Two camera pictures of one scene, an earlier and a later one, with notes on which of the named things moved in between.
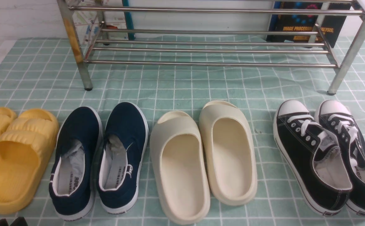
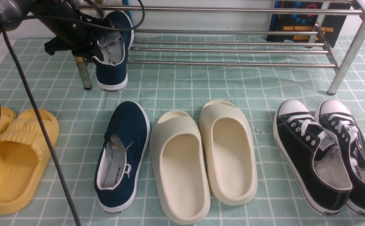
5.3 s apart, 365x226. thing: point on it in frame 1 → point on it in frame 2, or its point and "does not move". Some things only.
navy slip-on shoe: (127, 129) does not move
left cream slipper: (179, 165) does not move
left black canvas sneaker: (312, 157) does not move
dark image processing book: (331, 25) does not move
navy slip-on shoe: (78, 150) → (111, 74)
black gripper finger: (19, 221) → (77, 31)
